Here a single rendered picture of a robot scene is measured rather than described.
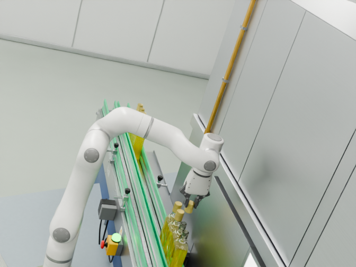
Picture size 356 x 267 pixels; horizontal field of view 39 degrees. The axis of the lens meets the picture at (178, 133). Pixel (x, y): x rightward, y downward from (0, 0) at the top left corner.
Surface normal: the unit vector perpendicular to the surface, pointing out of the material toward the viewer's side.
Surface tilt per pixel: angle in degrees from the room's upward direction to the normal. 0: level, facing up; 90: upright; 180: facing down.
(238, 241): 90
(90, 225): 0
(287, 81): 90
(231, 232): 90
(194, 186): 92
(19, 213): 0
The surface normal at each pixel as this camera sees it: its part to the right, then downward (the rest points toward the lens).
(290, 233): -0.93, -0.15
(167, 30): 0.22, 0.47
